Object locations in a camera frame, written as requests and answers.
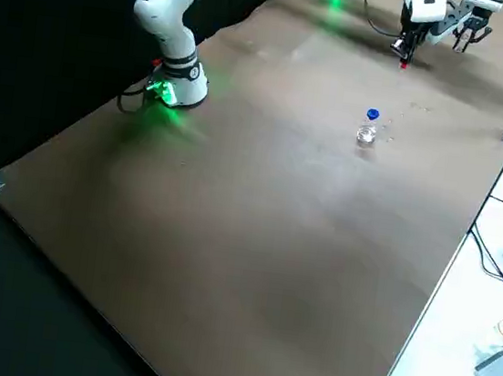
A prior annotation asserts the clear bottle with blue cap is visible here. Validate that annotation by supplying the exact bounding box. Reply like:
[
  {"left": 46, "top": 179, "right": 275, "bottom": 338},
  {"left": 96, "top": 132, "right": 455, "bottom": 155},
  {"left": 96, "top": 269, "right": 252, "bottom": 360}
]
[{"left": 354, "top": 106, "right": 383, "bottom": 148}]

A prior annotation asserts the black arm base cable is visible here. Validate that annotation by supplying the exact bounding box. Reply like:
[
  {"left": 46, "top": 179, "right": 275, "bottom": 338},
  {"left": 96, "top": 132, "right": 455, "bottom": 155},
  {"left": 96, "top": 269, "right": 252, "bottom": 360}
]
[{"left": 116, "top": 55, "right": 162, "bottom": 117}]

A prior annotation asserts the thin black camera cable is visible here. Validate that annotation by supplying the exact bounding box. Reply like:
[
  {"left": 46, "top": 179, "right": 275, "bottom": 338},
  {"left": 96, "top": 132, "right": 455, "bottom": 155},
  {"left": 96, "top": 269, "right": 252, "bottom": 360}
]
[{"left": 359, "top": 0, "right": 406, "bottom": 37}]

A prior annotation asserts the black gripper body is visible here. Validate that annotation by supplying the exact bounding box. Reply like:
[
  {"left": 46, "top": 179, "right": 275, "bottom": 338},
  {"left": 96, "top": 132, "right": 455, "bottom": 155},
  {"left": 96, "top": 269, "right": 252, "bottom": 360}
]
[
  {"left": 445, "top": 0, "right": 493, "bottom": 33},
  {"left": 400, "top": 18, "right": 432, "bottom": 44}
]

